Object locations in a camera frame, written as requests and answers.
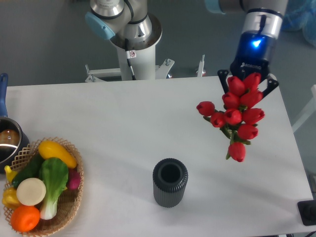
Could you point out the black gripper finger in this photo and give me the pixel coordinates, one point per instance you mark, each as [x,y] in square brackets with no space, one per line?
[223,76]
[268,84]

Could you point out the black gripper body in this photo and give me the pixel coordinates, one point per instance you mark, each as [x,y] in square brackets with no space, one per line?
[254,54]

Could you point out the red tulip bouquet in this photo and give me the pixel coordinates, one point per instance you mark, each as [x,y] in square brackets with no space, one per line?
[238,120]

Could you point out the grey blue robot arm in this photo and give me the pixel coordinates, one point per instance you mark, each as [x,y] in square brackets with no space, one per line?
[134,32]

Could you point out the dark grey ribbed vase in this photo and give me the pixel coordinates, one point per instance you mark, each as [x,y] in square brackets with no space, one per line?
[170,177]

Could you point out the blue plastic bag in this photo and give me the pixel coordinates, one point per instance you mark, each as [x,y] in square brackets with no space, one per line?
[300,15]

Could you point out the black device at edge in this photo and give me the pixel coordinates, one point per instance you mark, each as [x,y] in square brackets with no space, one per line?
[307,210]

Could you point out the purple radish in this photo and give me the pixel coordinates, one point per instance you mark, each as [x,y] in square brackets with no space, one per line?
[73,179]

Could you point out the yellow squash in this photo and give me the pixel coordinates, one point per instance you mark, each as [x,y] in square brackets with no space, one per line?
[50,149]

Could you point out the green bok choy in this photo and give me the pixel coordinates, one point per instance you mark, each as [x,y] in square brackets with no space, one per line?
[54,174]

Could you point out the woven wicker basket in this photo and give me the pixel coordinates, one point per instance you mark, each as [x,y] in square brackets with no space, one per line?
[68,202]

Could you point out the dark green cucumber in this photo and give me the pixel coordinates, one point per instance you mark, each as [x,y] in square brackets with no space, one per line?
[31,170]

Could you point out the orange fruit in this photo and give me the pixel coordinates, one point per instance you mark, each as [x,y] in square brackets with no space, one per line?
[25,218]

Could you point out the yellow bell pepper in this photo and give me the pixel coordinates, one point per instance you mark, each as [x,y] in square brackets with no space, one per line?
[9,198]

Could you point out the white furniture frame right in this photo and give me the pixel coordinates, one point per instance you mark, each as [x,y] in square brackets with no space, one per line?
[306,112]

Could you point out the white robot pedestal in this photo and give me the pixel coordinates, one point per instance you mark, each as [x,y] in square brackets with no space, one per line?
[134,65]

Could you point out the blue handled saucepan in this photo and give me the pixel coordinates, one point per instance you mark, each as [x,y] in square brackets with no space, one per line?
[12,138]

